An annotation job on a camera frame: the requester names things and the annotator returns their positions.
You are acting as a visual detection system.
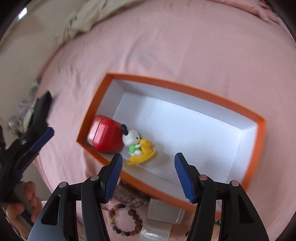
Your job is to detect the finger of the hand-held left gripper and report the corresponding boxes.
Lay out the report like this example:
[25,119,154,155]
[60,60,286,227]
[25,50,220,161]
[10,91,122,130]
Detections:
[14,126,55,176]
[17,90,54,144]

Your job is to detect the cream crumpled cloth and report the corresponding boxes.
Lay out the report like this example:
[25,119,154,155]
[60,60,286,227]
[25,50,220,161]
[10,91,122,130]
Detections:
[55,0,144,47]

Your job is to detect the patterned crumpled fabric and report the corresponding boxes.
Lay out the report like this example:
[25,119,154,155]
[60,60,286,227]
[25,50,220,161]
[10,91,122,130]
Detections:
[7,77,44,135]

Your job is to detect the white dog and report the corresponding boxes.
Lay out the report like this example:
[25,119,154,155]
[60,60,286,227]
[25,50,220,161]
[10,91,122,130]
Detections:
[121,124,158,165]

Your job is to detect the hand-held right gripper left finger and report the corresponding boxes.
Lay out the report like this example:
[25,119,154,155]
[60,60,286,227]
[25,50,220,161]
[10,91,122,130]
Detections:
[28,152,123,241]

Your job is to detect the brown bead bracelet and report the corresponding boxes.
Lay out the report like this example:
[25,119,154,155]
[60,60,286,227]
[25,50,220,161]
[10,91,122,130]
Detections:
[107,203,142,237]

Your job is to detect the red case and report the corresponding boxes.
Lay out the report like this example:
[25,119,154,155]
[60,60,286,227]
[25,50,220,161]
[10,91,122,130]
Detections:
[87,115,125,154]

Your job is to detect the silver metal tin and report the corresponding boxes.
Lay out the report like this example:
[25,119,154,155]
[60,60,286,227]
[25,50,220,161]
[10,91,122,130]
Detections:
[146,198,185,225]

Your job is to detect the person's left hand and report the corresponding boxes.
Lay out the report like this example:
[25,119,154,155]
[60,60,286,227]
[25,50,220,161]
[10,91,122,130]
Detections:
[5,181,44,235]

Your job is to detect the clear plastic packet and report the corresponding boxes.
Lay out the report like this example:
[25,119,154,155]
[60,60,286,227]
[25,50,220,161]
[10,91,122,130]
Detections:
[139,220,173,241]

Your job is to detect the orange cardboard box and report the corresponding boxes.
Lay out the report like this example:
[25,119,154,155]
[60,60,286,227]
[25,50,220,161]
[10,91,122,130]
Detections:
[76,73,267,219]

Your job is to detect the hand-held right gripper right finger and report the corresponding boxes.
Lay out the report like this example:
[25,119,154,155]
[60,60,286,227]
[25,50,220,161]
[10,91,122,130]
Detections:
[174,152,270,241]

